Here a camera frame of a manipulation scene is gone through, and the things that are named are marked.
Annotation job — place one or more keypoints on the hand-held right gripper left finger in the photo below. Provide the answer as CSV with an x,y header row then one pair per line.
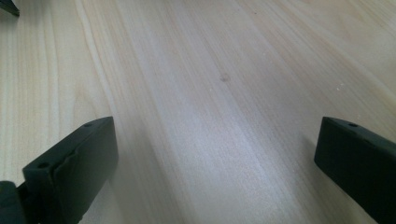
x,y
74,168

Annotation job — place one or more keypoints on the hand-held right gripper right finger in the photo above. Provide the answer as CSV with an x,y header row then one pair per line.
x,y
358,165

